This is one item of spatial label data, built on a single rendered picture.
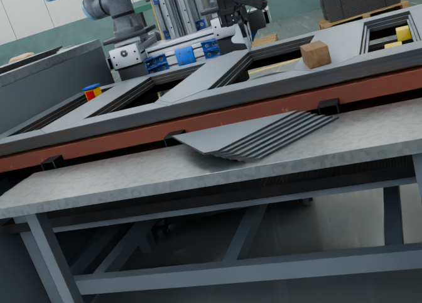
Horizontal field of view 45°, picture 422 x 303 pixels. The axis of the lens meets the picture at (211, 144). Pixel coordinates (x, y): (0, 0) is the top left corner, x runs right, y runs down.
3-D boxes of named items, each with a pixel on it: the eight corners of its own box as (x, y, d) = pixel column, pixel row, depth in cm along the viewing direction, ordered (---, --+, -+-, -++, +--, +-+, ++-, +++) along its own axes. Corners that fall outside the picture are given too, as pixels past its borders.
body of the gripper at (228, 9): (227, 26, 175) (217, -9, 172) (250, 19, 172) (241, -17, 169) (221, 30, 169) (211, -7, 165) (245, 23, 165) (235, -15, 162)
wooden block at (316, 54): (331, 63, 135) (328, 44, 134) (309, 69, 136) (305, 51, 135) (323, 56, 147) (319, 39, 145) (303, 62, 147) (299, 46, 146)
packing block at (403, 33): (413, 38, 172) (411, 27, 171) (397, 42, 174) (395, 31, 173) (412, 35, 177) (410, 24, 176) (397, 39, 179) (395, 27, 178)
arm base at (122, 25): (119, 35, 261) (112, 16, 258) (147, 26, 258) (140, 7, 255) (110, 39, 247) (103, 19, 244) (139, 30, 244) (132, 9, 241)
